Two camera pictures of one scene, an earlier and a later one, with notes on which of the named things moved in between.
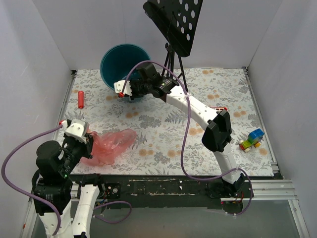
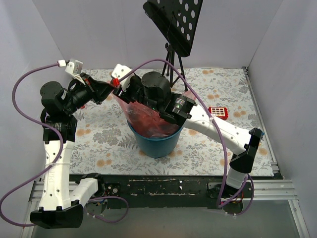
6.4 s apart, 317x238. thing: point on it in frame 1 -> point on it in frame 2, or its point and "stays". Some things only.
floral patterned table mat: [169, 136] stays
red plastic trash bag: [108, 146] -> [146, 122]
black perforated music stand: [176, 21] stays
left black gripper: [88, 144] -> [91, 88]
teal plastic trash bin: [119, 62] -> [155, 148]
